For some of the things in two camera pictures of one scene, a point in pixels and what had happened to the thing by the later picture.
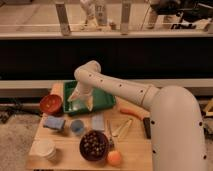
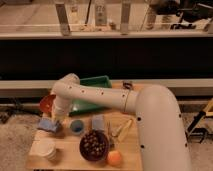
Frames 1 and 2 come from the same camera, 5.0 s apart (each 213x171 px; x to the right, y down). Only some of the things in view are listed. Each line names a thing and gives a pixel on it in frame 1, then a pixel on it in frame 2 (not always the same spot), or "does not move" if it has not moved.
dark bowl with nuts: x=94 y=145 does not move
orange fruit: x=114 y=158 does not move
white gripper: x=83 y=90 -> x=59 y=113
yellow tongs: x=121 y=132 does not move
